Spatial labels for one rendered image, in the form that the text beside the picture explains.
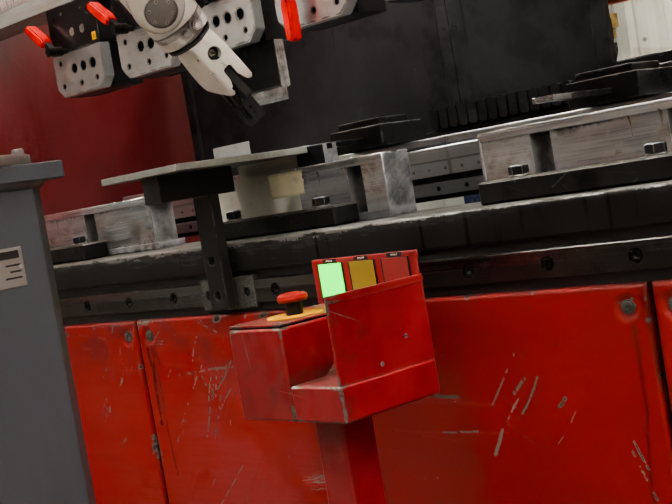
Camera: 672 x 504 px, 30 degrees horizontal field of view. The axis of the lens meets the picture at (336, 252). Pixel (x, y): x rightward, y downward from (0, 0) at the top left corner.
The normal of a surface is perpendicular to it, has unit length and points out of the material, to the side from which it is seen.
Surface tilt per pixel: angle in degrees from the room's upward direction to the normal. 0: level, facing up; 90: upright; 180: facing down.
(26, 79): 90
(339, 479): 90
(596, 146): 90
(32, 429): 90
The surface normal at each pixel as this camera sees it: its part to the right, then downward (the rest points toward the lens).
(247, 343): -0.74, 0.16
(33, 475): 0.75, -0.09
